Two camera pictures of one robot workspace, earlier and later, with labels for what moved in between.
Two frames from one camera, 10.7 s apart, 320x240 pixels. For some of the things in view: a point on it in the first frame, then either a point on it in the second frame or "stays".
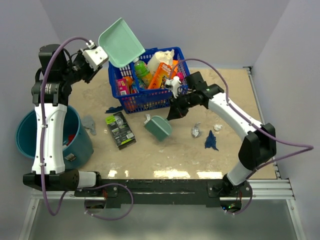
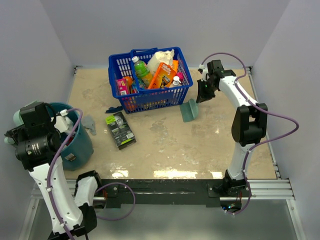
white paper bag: (166, 56) stays
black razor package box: (120, 129) stays
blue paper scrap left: (113, 109) stays
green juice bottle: (143, 74) stays
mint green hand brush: (159, 127) → (189, 110)
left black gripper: (91, 73) → (18, 133)
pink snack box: (122, 86) stays
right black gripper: (177, 111) → (202, 96)
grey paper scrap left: (88, 122) stays
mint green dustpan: (121, 45) → (18, 121)
